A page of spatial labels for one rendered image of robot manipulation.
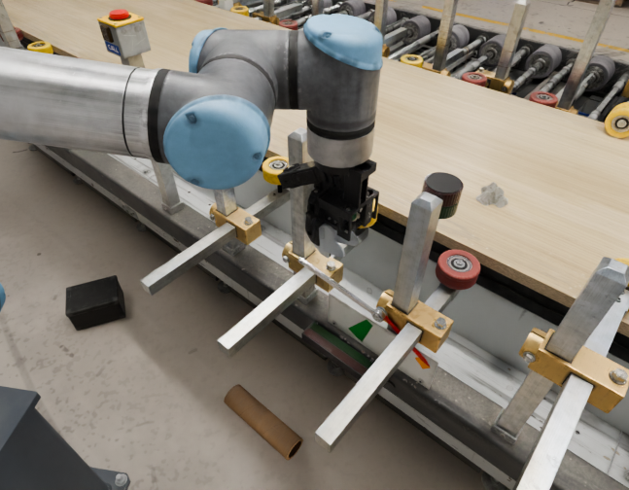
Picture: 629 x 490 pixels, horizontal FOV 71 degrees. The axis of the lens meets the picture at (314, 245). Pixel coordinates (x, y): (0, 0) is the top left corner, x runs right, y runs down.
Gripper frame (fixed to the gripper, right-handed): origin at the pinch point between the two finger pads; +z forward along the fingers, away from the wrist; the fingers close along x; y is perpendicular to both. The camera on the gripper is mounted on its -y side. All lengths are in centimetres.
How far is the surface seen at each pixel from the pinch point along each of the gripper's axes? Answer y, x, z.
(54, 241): -169, -4, 99
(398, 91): -33, 77, 9
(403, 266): 12.2, 6.1, 1.0
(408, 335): 17.1, 2.8, 12.9
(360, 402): 17.9, -13.0, 12.9
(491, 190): 11.6, 46.9, 8.6
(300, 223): -11.1, 6.1, 4.3
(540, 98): 3, 101, 9
